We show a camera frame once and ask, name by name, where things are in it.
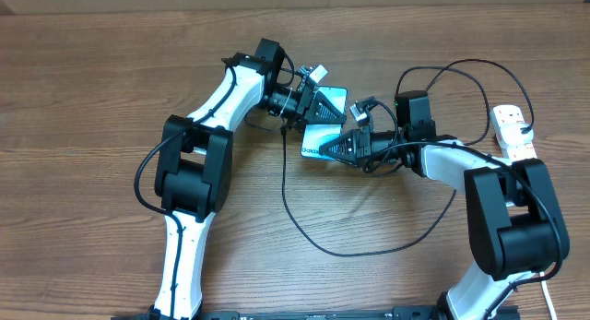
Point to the white power strip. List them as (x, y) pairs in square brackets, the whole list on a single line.
[(508, 122)]

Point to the Galaxy smartphone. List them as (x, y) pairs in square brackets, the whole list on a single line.
[(316, 134)]

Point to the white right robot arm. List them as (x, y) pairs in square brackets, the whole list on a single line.
[(515, 226)]

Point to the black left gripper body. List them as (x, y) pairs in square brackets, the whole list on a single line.
[(291, 104)]

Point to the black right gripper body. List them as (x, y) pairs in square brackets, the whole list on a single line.
[(381, 146)]

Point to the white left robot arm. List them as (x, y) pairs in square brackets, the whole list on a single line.
[(195, 159)]

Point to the white charger adapter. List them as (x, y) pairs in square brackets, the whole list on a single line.
[(514, 135)]

